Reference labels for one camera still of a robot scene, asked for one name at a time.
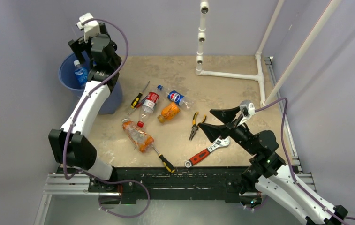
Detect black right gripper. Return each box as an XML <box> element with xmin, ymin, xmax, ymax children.
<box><xmin>198</xmin><ymin>105</ymin><xmax>257</xmax><ymax>155</ymax></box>

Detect orange juice bottle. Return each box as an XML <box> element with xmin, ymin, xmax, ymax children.
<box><xmin>157</xmin><ymin>102</ymin><xmax>180</xmax><ymax>123</ymax></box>

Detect pepsi label clear bottle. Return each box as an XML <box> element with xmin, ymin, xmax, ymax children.
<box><xmin>157</xmin><ymin>85</ymin><xmax>194</xmax><ymax>110</ymax></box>

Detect crushed orange label bottle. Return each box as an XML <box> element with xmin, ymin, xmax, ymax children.
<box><xmin>122</xmin><ymin>119</ymin><xmax>154</xmax><ymax>153</ymax></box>

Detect blue label bottle back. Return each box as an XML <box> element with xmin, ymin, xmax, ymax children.
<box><xmin>73</xmin><ymin>60</ymin><xmax>89</xmax><ymax>89</ymax></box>

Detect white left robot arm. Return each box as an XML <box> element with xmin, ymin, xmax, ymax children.
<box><xmin>48</xmin><ymin>34</ymin><xmax>121</xmax><ymax>192</ymax></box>

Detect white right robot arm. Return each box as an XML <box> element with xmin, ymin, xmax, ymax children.
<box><xmin>199</xmin><ymin>106</ymin><xmax>348</xmax><ymax>225</ymax></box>

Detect blue plastic bin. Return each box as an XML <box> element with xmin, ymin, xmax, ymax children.
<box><xmin>58</xmin><ymin>51</ymin><xmax>123</xmax><ymax>115</ymax></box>

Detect yellow black screwdriver front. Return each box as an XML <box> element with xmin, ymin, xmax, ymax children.
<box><xmin>152</xmin><ymin>146</ymin><xmax>176</xmax><ymax>173</ymax></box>

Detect yellow black screwdriver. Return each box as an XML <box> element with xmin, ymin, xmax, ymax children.
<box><xmin>152</xmin><ymin>146</ymin><xmax>176</xmax><ymax>173</ymax></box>
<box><xmin>130</xmin><ymin>81</ymin><xmax>150</xmax><ymax>109</ymax></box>

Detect red label clear bottle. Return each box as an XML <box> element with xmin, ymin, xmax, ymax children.
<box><xmin>137</xmin><ymin>91</ymin><xmax>160</xmax><ymax>128</ymax></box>

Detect yellow black screwdriver back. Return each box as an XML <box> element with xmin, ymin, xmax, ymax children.
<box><xmin>130</xmin><ymin>81</ymin><xmax>150</xmax><ymax>109</ymax></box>

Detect red handled adjustable wrench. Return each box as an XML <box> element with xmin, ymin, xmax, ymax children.
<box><xmin>184</xmin><ymin>137</ymin><xmax>230</xmax><ymax>168</ymax></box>

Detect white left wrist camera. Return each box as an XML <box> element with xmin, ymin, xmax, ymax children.
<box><xmin>76</xmin><ymin>13</ymin><xmax>101</xmax><ymax>43</ymax></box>

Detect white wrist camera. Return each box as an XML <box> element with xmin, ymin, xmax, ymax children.
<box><xmin>238</xmin><ymin>100</ymin><xmax>256</xmax><ymax>125</ymax></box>
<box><xmin>76</xmin><ymin>13</ymin><xmax>101</xmax><ymax>43</ymax></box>

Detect yellow handled pliers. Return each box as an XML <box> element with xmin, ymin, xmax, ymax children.
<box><xmin>189</xmin><ymin>111</ymin><xmax>207</xmax><ymax>141</ymax></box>

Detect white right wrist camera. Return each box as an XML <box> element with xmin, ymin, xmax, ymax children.
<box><xmin>238</xmin><ymin>100</ymin><xmax>256</xmax><ymax>125</ymax></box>

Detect black table front rail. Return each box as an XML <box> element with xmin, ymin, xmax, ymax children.
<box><xmin>48</xmin><ymin>166</ymin><xmax>261</xmax><ymax>204</ymax></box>

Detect red handled screwdriver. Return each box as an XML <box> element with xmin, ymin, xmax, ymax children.
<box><xmin>127</xmin><ymin>98</ymin><xmax>146</xmax><ymax>116</ymax></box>

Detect aluminium side rail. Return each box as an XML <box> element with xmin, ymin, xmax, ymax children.
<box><xmin>264</xmin><ymin>57</ymin><xmax>317</xmax><ymax>192</ymax></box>

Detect purple cable loop below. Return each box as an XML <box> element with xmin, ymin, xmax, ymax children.
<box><xmin>98</xmin><ymin>178</ymin><xmax>151</xmax><ymax>219</ymax></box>

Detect white pvc pipe frame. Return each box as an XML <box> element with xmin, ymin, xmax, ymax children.
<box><xmin>195</xmin><ymin>0</ymin><xmax>342</xmax><ymax>110</ymax></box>

